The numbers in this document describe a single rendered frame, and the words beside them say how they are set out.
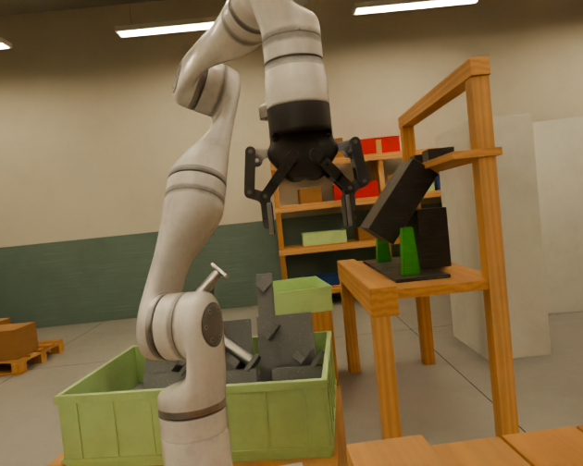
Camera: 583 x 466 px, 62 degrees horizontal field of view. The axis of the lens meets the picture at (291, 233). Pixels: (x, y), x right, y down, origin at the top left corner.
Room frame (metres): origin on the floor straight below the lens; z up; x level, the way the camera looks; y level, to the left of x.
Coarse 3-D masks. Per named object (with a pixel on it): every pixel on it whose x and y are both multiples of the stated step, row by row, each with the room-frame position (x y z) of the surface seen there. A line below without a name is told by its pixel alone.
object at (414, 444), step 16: (352, 448) 0.83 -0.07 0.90; (368, 448) 0.82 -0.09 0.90; (384, 448) 0.82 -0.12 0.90; (400, 448) 0.81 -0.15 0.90; (416, 448) 0.80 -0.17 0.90; (352, 464) 0.79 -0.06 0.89; (368, 464) 0.77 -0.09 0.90; (384, 464) 0.77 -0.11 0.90; (400, 464) 0.76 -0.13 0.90; (416, 464) 0.76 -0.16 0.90; (432, 464) 0.75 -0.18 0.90
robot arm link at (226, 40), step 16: (224, 16) 0.67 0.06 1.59; (208, 32) 0.72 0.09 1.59; (224, 32) 0.68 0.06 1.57; (240, 32) 0.66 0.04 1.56; (192, 48) 0.78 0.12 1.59; (208, 48) 0.72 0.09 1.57; (224, 48) 0.70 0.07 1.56; (240, 48) 0.69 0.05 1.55; (256, 48) 0.71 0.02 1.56; (192, 64) 0.76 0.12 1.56; (208, 64) 0.74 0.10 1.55; (176, 80) 0.82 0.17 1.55; (192, 80) 0.79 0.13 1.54; (176, 96) 0.83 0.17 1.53; (192, 96) 0.82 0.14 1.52
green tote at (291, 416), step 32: (128, 352) 1.44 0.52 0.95; (256, 352) 1.44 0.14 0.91; (96, 384) 1.25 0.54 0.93; (128, 384) 1.41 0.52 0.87; (256, 384) 1.03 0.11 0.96; (288, 384) 1.02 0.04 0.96; (320, 384) 1.02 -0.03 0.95; (64, 416) 1.08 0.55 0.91; (96, 416) 1.08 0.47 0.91; (128, 416) 1.07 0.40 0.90; (256, 416) 1.04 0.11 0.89; (288, 416) 1.03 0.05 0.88; (320, 416) 1.02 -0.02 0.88; (64, 448) 1.08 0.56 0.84; (96, 448) 1.08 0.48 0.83; (128, 448) 1.07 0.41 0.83; (160, 448) 1.06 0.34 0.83; (256, 448) 1.04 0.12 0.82; (288, 448) 1.03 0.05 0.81; (320, 448) 1.02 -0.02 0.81
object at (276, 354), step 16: (256, 288) 1.34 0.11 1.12; (272, 288) 1.34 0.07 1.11; (272, 304) 1.32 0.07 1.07; (256, 320) 1.32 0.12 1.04; (288, 320) 1.31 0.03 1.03; (304, 320) 1.31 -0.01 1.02; (288, 336) 1.30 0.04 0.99; (304, 336) 1.30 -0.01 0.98; (272, 352) 1.29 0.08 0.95; (288, 352) 1.29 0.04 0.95; (272, 368) 1.28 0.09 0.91; (288, 368) 1.22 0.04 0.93; (304, 368) 1.22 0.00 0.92; (320, 368) 1.22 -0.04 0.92
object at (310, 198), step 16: (368, 144) 6.76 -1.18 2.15; (384, 144) 6.76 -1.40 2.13; (336, 160) 6.65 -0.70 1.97; (368, 160) 6.65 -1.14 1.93; (272, 176) 6.68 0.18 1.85; (304, 192) 6.75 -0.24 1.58; (320, 192) 6.77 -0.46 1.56; (336, 192) 6.76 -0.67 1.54; (368, 192) 6.73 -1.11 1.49; (432, 192) 6.66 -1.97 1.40; (288, 208) 6.64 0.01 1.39; (304, 208) 6.64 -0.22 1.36; (320, 208) 6.64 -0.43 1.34; (304, 240) 6.73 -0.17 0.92; (320, 240) 6.73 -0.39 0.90; (336, 240) 6.74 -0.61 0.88; (352, 240) 6.83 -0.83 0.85; (368, 240) 6.70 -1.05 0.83; (336, 288) 6.64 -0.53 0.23
